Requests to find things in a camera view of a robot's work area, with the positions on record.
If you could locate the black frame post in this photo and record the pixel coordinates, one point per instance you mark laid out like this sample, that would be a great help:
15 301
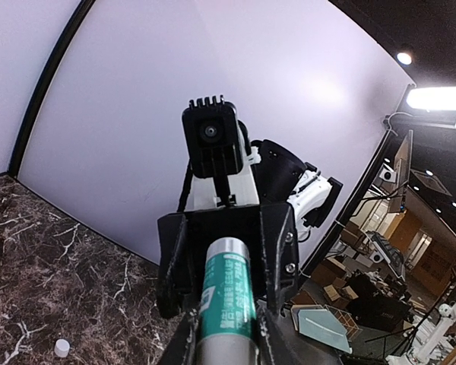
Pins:
366 180
44 82

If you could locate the right black frame post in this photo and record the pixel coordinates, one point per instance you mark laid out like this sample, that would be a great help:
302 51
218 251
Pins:
366 180

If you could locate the green glue stick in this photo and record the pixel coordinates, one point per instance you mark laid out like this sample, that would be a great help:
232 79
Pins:
227 306

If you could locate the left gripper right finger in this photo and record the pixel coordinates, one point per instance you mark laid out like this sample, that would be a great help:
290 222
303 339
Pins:
273 349

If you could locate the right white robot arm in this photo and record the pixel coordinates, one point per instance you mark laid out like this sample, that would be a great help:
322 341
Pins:
255 191

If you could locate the left black frame post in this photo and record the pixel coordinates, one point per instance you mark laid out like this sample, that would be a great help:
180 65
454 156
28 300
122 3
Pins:
44 82

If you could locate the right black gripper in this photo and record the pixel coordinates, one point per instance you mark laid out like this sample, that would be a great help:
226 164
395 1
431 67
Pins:
264 236

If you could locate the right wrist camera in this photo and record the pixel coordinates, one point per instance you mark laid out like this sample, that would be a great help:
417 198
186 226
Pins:
211 132

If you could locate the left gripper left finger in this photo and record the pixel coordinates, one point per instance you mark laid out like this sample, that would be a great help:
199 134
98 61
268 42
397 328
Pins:
182 347

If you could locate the white glue stick cap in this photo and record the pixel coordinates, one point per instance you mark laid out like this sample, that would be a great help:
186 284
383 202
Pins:
62 348

